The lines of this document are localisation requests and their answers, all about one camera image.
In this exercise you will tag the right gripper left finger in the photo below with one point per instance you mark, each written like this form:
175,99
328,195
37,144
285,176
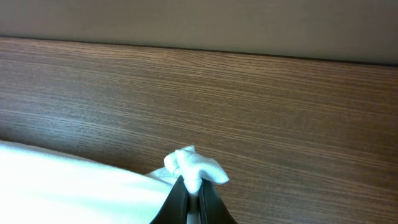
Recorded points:
175,208

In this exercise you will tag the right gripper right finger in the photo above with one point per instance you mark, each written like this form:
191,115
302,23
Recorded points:
211,207

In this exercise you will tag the white polo shirt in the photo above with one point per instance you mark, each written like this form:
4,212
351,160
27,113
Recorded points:
40,185

